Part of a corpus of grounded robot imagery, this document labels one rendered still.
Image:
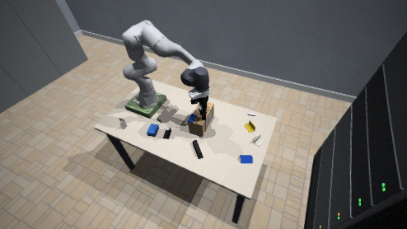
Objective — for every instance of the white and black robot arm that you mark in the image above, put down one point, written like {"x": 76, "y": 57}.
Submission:
{"x": 195, "y": 75}

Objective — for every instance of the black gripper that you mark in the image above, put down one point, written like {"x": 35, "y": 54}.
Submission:
{"x": 203, "y": 106}

